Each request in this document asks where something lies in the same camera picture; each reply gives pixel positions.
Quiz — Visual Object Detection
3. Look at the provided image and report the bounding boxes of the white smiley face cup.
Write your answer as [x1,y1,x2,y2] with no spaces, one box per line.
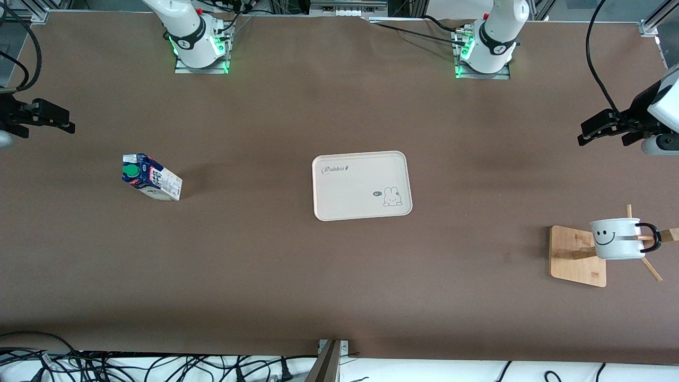
[589,218,662,261]

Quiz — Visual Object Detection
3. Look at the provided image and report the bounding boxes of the blue white milk carton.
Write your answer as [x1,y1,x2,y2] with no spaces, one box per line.
[121,153,183,202]

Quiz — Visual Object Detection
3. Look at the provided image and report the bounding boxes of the cream rabbit print tray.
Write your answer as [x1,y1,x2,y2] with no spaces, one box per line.
[311,151,413,222]

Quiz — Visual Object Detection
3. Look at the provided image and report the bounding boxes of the wooden mug tree stand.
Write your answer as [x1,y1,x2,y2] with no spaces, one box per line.
[549,204,679,288]

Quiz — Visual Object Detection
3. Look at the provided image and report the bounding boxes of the grey metal box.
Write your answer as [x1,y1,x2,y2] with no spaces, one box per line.
[309,0,388,16]

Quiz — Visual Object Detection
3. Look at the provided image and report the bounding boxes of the brown table mat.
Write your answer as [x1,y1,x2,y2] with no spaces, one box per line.
[0,11,679,367]

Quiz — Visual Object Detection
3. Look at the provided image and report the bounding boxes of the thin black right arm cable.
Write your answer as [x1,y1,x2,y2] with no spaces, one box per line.
[0,50,30,91]

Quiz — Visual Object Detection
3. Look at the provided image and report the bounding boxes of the aluminium frame profile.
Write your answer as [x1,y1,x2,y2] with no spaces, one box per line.
[29,0,72,23]
[639,0,679,38]

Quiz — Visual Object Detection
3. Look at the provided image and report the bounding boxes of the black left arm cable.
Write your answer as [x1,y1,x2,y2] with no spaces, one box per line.
[585,0,621,116]

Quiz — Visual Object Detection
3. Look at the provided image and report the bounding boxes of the black base cable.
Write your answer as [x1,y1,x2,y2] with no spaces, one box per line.
[371,21,467,47]

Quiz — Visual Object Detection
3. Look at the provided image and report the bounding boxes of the black loose cable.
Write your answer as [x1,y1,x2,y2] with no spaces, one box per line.
[0,331,80,356]

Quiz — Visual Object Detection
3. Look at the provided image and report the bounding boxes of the black looped adapter cord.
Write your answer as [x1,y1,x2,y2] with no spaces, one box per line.
[544,362,606,382]

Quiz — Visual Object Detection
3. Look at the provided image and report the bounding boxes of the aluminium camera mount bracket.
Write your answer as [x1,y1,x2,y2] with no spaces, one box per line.
[305,338,349,382]

